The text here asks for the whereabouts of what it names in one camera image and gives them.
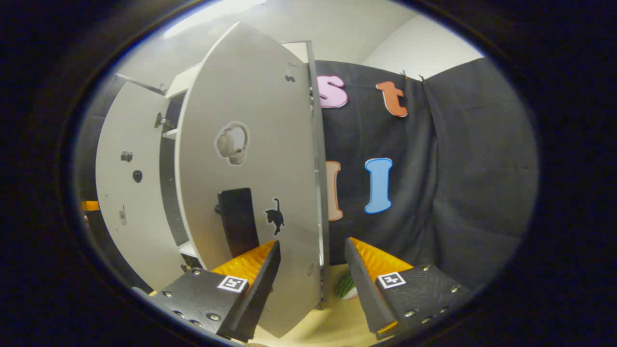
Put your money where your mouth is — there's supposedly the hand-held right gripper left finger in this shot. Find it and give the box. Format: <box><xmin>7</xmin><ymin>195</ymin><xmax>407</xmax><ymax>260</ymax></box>
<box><xmin>147</xmin><ymin>240</ymin><xmax>282</xmax><ymax>343</ymax></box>

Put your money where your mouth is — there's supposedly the white and grey cabinet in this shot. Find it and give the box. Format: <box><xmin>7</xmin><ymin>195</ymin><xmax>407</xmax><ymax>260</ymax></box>
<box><xmin>159</xmin><ymin>41</ymin><xmax>332</xmax><ymax>309</ymax></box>

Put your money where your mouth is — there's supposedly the black door handle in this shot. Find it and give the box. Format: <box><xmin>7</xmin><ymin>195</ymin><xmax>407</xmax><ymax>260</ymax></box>
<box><xmin>215</xmin><ymin>187</ymin><xmax>261</xmax><ymax>258</ymax></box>

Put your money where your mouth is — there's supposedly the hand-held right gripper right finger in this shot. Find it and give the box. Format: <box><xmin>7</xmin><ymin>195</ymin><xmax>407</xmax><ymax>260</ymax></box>
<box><xmin>344</xmin><ymin>236</ymin><xmax>472</xmax><ymax>340</ymax></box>

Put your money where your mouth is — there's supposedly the watermelon slice toy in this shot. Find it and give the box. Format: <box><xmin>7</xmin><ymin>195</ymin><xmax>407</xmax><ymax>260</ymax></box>
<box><xmin>334</xmin><ymin>271</ymin><xmax>358</xmax><ymax>300</ymax></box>

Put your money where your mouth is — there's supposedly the white cabinet door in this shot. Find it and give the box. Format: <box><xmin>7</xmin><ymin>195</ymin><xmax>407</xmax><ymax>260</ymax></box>
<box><xmin>174</xmin><ymin>22</ymin><xmax>324</xmax><ymax>339</ymax></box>
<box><xmin>95</xmin><ymin>81</ymin><xmax>193</xmax><ymax>291</ymax></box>

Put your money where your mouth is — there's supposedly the black backdrop cloth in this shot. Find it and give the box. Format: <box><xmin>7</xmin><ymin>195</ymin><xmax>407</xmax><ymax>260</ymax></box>
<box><xmin>75</xmin><ymin>57</ymin><xmax>539</xmax><ymax>292</ymax></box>

